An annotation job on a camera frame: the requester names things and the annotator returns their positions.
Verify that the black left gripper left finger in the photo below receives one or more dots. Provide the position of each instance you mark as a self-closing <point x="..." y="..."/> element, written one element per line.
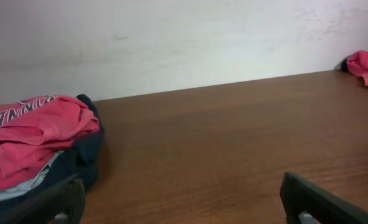
<point x="64" y="202"/>

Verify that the light grey folded garment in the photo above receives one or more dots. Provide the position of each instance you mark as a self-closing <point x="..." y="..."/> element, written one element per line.
<point x="30" y="184"/>

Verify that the red printed folded t-shirt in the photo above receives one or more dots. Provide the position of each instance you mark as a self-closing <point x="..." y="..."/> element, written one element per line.
<point x="32" y="130"/>

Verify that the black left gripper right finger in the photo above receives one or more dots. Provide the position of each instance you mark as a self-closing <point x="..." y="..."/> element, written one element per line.
<point x="305" y="202"/>

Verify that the black crumpled garment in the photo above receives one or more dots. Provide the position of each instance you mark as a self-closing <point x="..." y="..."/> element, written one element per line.
<point x="344" y="66"/>

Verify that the navy folded garment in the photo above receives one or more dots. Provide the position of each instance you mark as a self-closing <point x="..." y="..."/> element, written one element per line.
<point x="79" y="159"/>

